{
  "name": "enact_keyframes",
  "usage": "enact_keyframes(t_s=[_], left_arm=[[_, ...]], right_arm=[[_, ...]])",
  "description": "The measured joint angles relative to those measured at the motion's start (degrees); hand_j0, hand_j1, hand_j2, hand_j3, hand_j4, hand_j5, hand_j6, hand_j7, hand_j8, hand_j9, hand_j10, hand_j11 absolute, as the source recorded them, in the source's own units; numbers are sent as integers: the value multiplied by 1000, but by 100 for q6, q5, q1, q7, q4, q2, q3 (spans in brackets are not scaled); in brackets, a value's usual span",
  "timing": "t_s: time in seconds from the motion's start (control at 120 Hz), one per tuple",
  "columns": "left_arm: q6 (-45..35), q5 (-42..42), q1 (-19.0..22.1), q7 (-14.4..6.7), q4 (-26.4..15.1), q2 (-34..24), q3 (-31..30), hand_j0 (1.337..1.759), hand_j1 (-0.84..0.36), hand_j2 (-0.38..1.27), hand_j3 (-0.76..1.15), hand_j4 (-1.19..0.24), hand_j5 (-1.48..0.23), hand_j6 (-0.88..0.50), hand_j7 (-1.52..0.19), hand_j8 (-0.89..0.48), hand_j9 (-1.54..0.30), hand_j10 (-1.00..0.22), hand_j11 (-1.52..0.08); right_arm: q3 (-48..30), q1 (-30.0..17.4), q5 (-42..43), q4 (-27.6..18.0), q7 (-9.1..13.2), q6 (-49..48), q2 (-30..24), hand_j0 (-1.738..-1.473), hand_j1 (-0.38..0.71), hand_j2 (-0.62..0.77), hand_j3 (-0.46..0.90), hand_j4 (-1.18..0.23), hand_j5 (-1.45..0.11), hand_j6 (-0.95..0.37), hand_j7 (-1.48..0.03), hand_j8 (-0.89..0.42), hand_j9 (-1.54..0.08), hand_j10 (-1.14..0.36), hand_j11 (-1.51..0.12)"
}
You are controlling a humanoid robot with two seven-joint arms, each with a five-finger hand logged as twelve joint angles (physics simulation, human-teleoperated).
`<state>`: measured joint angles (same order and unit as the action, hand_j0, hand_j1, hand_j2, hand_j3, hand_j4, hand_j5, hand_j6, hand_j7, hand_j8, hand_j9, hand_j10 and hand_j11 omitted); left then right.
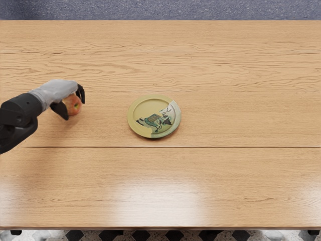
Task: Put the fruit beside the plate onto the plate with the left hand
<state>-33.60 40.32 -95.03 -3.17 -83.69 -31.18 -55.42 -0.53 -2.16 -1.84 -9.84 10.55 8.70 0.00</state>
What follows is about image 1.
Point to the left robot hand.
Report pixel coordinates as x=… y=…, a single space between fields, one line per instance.
x=56 y=91

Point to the red yellow apple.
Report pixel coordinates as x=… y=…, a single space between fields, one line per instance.
x=73 y=104

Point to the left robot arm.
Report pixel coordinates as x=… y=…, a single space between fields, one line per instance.
x=17 y=113

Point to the yellow plate with printed pattern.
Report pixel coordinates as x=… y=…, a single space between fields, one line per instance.
x=153 y=116

